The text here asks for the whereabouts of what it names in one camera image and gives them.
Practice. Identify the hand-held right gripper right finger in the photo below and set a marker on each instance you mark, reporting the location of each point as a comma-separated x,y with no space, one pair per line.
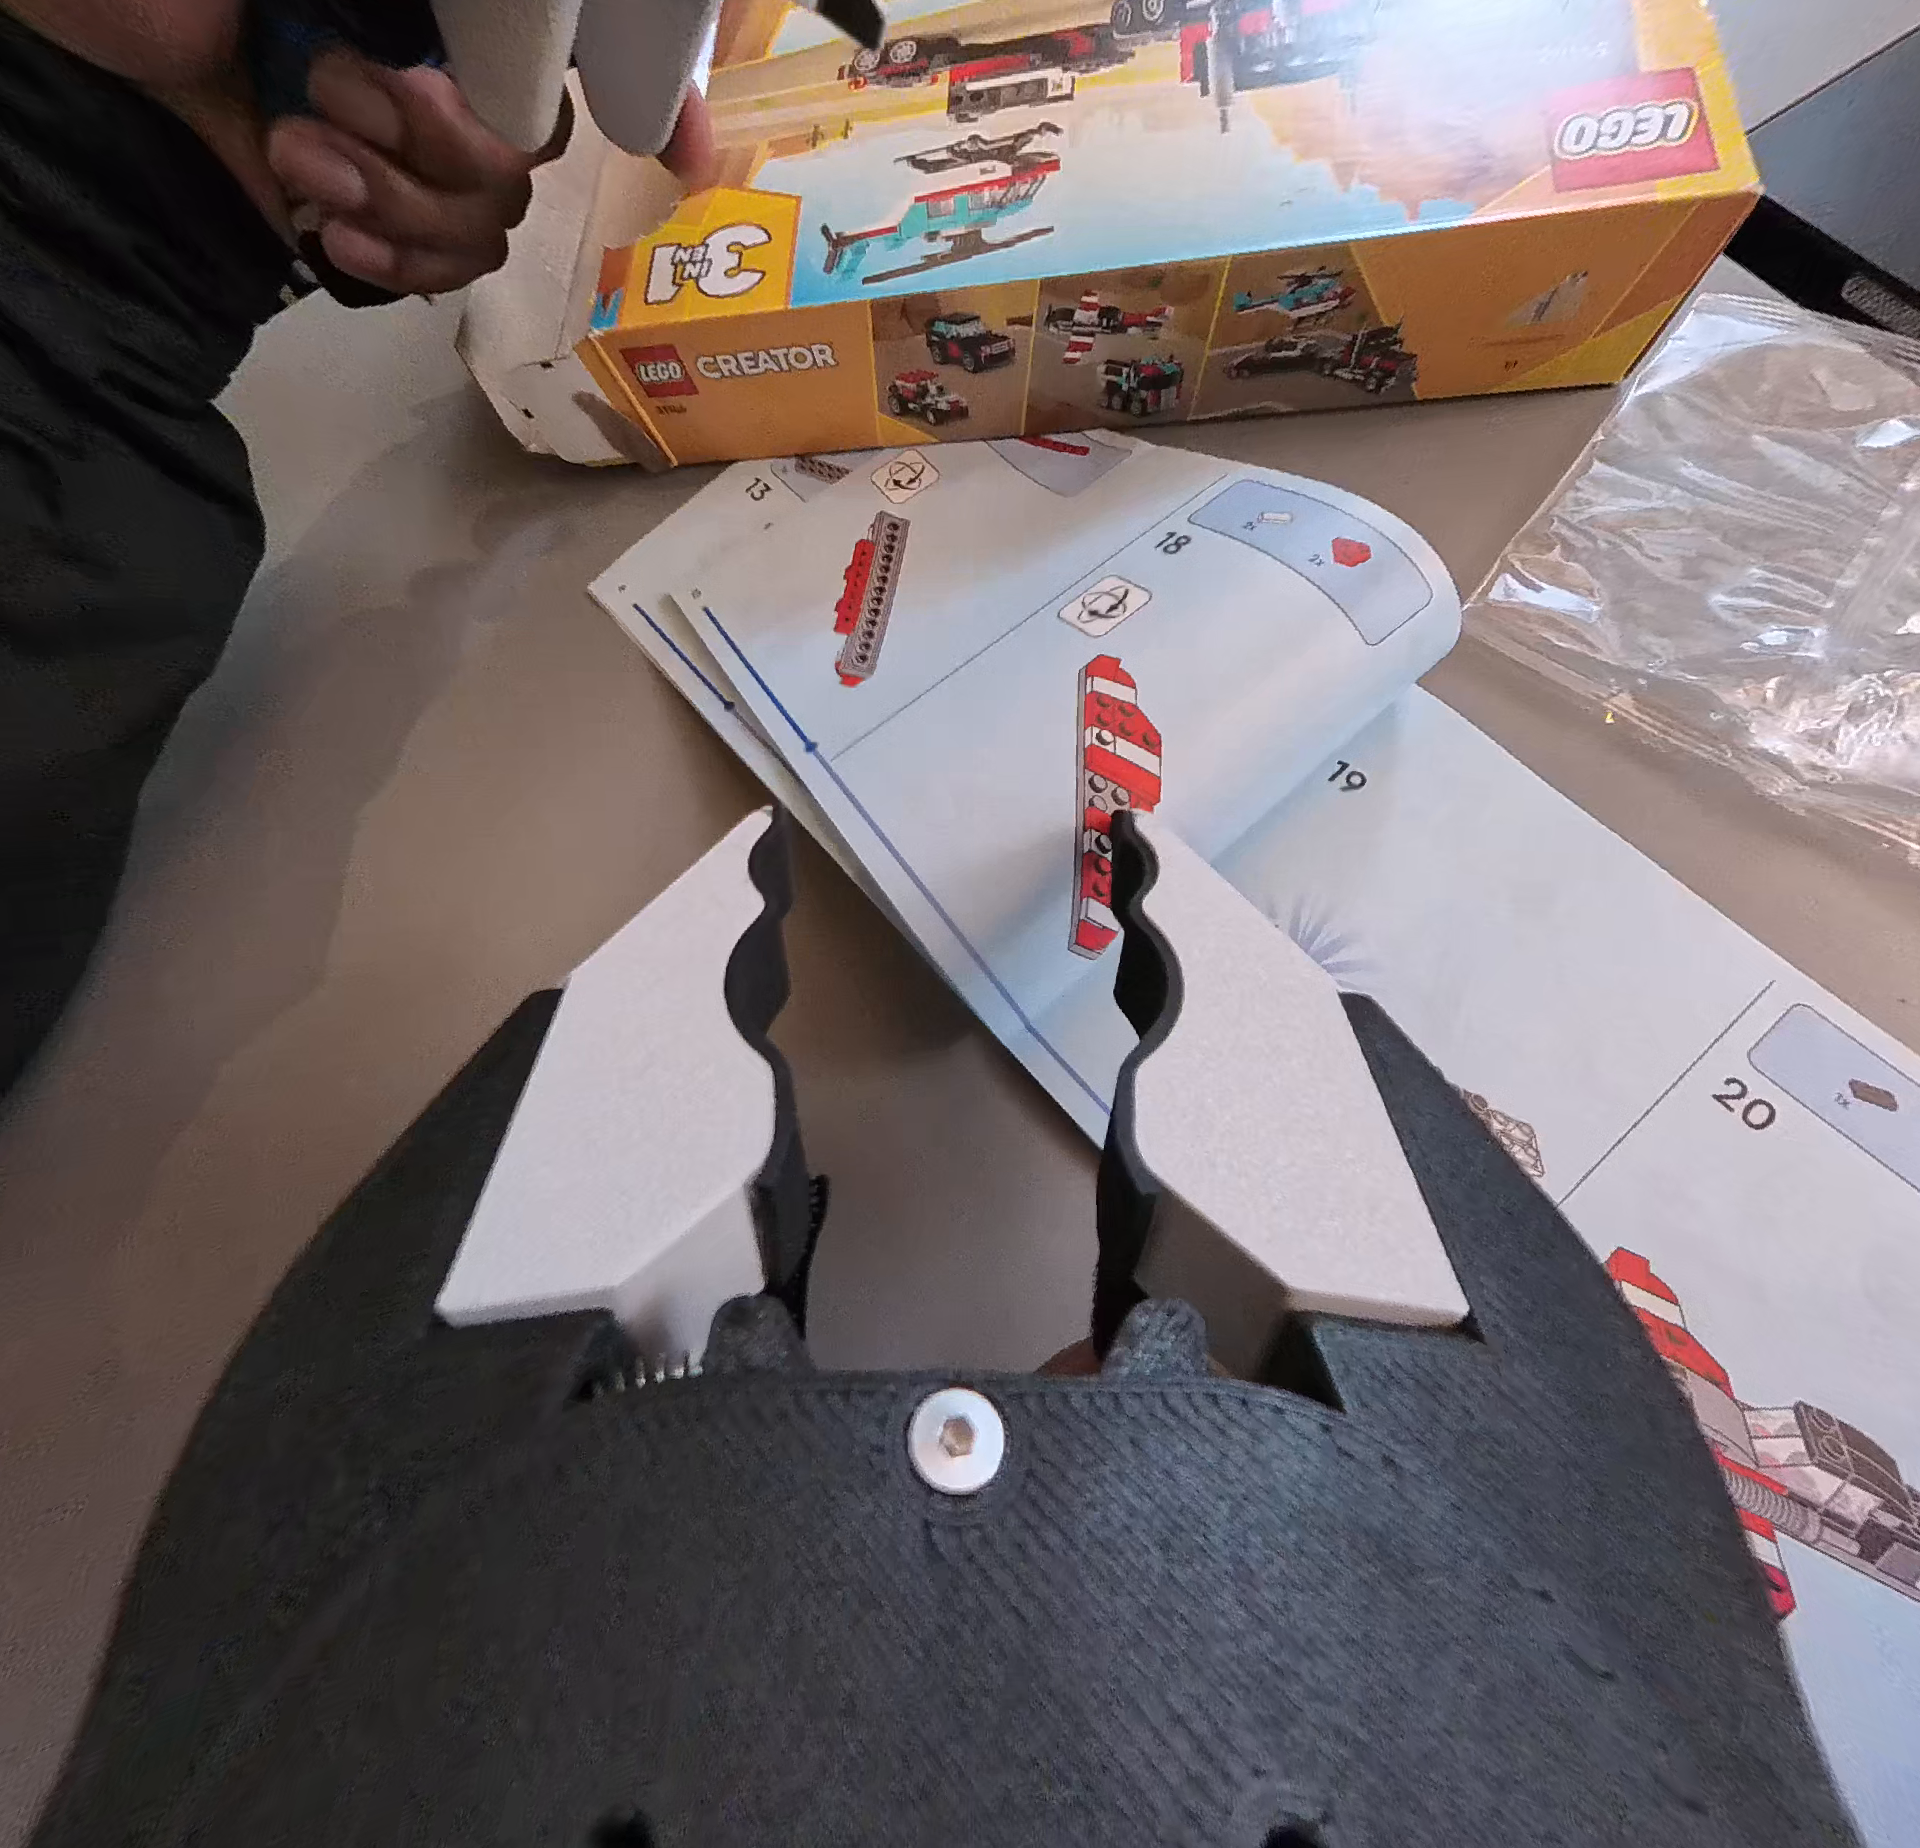
1290,1128

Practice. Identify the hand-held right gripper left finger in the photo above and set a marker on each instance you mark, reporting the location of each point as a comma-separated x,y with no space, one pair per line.
628,1128

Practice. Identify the yellow toy brick box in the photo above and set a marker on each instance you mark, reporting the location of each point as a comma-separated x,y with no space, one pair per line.
1200,155

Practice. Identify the toy brick instruction booklet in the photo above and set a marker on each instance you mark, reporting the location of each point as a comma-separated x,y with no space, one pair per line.
974,634

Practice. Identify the person's left forearm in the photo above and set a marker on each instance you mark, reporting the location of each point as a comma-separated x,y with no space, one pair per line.
105,198

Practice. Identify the grey desk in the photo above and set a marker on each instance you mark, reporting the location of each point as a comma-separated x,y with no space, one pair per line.
374,829
1830,3

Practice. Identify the person's left hand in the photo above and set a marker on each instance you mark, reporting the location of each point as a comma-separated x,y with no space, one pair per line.
390,184

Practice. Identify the large clear plastic bag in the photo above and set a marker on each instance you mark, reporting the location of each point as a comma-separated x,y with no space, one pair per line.
1726,558

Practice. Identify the person's dark jacket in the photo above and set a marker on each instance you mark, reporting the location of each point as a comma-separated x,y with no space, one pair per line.
88,649

